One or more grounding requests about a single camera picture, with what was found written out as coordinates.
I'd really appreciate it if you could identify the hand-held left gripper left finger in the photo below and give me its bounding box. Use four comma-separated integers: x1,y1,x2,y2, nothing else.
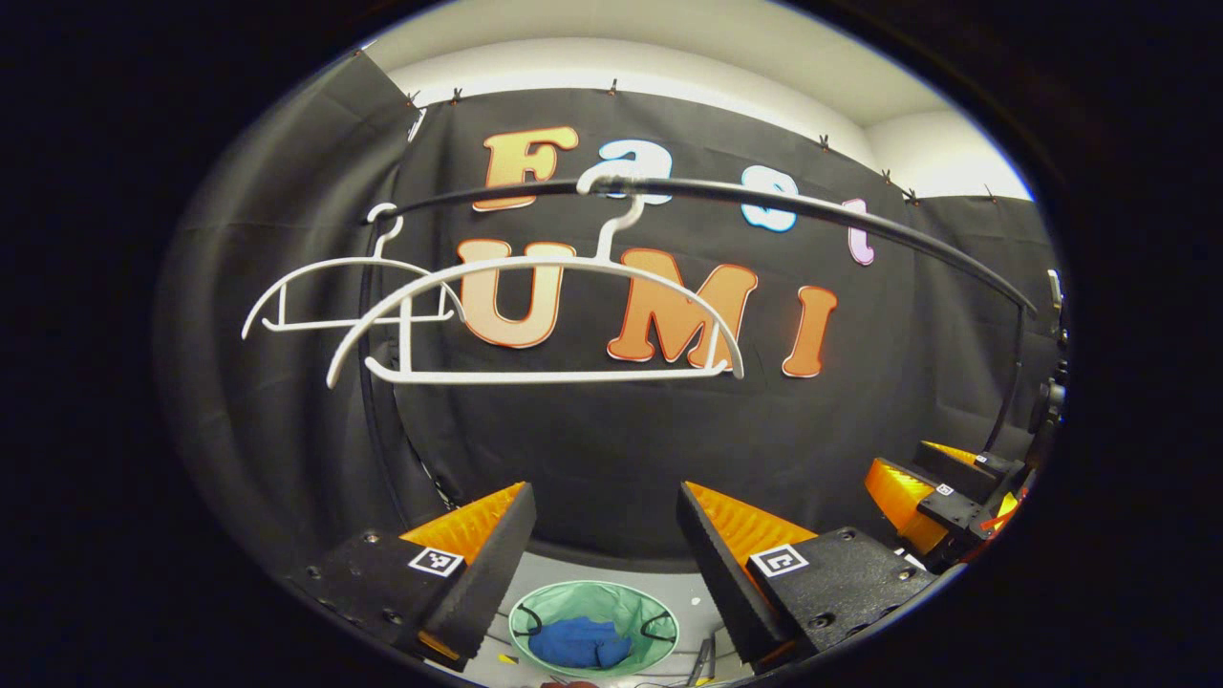
285,481,538,673

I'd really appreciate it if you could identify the green laundry hamper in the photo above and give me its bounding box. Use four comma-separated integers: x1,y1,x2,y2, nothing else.
507,580,681,681

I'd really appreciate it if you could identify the blue corduroy jacket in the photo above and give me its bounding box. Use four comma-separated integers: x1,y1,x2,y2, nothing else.
527,616,633,670

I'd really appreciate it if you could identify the white plastic hanger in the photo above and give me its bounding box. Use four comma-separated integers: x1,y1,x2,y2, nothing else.
242,203,466,340
325,172,746,388

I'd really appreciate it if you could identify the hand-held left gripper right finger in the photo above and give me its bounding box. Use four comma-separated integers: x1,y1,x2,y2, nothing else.
676,481,961,675

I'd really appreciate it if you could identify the black clothes rack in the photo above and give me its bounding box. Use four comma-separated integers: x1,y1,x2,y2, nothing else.
358,177,1041,512

